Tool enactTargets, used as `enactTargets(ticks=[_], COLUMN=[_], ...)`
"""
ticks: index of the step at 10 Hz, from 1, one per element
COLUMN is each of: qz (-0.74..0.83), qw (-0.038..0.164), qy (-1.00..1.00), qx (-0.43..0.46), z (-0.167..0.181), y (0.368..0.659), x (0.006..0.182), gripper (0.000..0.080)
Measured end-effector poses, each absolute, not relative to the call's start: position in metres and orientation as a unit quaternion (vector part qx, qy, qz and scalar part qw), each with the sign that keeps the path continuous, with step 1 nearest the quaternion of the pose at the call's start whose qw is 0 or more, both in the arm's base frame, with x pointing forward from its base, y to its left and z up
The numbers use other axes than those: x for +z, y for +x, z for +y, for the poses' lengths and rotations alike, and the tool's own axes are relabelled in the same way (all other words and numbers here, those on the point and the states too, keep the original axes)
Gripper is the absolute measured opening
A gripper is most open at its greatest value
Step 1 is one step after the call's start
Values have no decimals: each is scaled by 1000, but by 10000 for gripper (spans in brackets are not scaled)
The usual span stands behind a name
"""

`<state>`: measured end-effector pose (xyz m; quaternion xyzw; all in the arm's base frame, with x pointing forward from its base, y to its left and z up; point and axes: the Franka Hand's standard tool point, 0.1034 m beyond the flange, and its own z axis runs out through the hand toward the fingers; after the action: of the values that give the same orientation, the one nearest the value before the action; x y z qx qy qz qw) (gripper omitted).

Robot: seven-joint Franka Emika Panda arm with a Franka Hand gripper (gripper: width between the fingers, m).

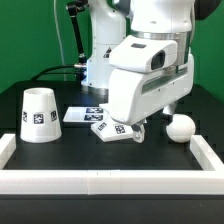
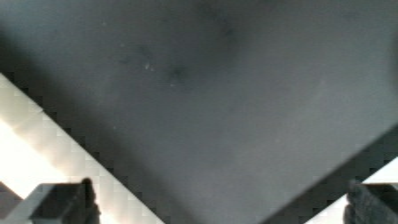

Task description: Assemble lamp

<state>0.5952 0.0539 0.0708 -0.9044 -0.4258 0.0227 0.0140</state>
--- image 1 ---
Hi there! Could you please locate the white lamp bulb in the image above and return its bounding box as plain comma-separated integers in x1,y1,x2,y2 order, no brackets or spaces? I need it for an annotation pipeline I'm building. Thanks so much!
166,114,196,143

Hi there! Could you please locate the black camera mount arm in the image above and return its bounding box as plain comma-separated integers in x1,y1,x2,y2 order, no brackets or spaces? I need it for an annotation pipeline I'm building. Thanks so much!
66,0,88,64

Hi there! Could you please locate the white lamp base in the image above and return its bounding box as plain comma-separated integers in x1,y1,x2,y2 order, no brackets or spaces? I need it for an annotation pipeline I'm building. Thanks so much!
91,120,133,142

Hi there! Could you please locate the black cable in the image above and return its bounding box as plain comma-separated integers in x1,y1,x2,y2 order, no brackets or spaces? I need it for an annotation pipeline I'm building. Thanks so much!
31,64,88,82

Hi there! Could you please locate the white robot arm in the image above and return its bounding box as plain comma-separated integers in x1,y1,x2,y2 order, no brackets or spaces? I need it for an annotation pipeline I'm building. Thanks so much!
82,0,222,143

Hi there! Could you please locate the white U-shaped fence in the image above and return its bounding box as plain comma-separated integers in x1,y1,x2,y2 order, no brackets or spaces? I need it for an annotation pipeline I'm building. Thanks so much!
0,134,224,195

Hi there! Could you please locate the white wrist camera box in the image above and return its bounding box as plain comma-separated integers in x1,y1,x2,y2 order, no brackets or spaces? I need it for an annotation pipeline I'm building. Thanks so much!
109,35,178,73

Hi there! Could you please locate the white thin cable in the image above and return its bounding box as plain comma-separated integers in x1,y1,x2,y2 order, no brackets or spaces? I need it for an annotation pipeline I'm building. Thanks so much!
53,0,68,82

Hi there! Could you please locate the white marker tag plate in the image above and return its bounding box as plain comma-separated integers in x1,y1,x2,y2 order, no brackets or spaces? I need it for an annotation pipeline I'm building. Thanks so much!
63,107,108,123

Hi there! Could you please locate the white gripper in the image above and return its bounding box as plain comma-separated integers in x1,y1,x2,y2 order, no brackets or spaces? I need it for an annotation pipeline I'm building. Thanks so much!
101,54,194,143

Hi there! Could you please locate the white conical lamp shade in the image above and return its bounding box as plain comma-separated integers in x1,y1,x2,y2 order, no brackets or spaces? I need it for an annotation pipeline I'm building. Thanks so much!
20,87,61,143

